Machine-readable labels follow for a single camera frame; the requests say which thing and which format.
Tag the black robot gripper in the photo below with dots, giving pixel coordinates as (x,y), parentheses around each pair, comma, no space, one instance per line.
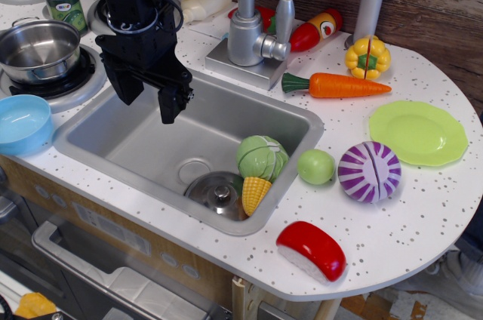
(132,60)

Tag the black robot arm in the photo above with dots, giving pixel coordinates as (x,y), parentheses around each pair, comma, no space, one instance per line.
(136,15)

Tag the light green plastic plate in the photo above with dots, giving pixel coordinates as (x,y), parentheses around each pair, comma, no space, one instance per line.
(419,133)

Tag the grey toy sink basin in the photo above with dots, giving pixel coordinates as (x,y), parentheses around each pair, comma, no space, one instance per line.
(131,144)

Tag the black stove burner front left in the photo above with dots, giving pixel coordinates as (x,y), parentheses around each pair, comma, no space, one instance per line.
(68,92)

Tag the silver toy faucet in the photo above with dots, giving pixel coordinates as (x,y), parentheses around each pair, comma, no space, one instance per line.
(250,55)

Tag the steel pot lid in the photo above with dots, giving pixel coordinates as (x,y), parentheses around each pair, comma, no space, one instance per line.
(220,192)

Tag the stainless steel pot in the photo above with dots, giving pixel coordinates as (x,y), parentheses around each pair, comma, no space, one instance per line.
(35,52)

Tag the green toy cabbage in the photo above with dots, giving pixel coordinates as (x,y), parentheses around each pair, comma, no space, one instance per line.
(262,157)

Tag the light blue plastic bowl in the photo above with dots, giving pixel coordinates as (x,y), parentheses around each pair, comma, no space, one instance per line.
(26,124)

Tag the green toy food can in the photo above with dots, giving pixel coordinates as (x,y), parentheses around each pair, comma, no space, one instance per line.
(68,11)

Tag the red toy pepper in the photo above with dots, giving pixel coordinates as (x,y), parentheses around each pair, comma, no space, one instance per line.
(267,18)

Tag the yellow toy corn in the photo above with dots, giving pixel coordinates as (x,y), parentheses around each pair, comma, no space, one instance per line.
(253,191)

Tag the toy ketchup bottle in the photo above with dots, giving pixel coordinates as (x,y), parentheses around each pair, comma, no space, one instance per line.
(312,32)

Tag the orange toy carrot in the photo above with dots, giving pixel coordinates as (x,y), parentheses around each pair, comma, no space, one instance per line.
(326,85)

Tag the green toy apple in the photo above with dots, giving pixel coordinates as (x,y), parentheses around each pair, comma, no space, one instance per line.
(315,166)

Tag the yellow toy bell pepper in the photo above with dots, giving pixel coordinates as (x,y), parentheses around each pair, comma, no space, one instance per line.
(368,58)

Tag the yellow object bottom left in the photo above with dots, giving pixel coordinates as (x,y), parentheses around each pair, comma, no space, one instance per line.
(33,305)

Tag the grey oven door handle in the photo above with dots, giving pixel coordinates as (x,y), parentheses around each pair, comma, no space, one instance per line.
(109,284)

